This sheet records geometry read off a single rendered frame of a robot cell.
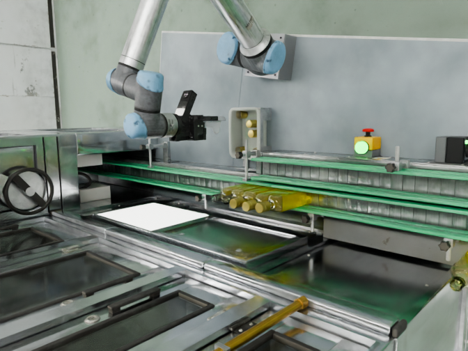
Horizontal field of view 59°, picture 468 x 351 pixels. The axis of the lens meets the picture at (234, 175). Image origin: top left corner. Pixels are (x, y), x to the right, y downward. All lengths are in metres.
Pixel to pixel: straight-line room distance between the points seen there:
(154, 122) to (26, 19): 4.00
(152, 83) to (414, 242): 0.94
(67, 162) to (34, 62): 3.04
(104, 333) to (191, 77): 1.46
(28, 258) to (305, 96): 1.18
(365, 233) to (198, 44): 1.23
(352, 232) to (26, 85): 4.12
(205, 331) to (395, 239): 0.77
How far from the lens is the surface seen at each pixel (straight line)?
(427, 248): 1.44
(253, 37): 1.43
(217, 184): 1.89
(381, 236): 1.49
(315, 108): 1.70
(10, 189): 2.04
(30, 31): 5.12
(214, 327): 0.96
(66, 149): 2.12
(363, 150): 1.50
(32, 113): 5.03
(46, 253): 1.59
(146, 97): 1.19
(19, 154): 2.06
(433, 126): 1.52
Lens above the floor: 2.20
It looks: 47 degrees down
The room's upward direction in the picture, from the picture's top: 100 degrees counter-clockwise
